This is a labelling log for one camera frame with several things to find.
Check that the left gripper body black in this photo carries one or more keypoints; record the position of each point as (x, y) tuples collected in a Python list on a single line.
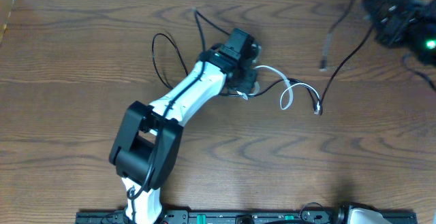
[(248, 79)]

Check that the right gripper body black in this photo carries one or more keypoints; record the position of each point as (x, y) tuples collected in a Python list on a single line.
[(388, 24)]

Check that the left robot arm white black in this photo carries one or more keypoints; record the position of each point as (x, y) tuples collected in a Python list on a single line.
[(146, 146)]

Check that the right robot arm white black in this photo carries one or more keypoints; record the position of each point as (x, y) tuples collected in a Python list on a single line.
[(420, 35)]

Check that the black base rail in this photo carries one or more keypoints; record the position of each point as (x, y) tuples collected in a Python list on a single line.
[(310, 213)]

